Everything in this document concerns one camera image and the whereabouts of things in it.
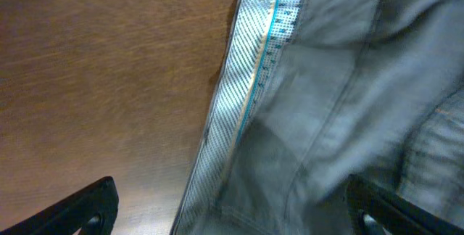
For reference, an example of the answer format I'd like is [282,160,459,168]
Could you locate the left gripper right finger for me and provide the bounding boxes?
[346,175,463,235]

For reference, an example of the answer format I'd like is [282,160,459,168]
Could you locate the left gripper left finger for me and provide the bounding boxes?
[1,176,119,235]

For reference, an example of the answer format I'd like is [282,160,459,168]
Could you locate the grey shorts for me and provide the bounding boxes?
[171,0,463,234]

